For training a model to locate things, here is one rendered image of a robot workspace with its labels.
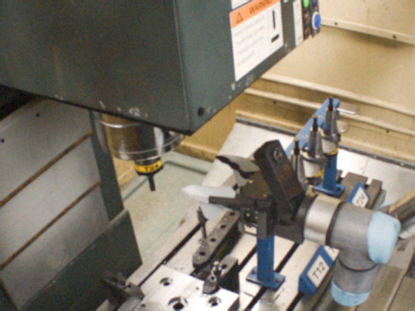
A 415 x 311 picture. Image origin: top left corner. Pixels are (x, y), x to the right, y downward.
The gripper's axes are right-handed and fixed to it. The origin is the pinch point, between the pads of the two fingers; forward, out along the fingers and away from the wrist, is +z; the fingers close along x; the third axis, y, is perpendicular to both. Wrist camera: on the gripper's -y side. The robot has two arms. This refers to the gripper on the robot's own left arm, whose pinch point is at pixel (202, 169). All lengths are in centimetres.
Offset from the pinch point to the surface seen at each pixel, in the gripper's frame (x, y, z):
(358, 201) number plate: 63, 49, -12
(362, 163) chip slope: 97, 60, -3
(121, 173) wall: 68, 79, 92
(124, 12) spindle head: -12.6, -32.4, 1.2
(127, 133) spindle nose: -7.3, -8.7, 8.9
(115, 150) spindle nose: -8.0, -5.1, 11.6
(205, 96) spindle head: -8.8, -20.0, -7.8
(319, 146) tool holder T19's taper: 40.8, 18.2, -5.1
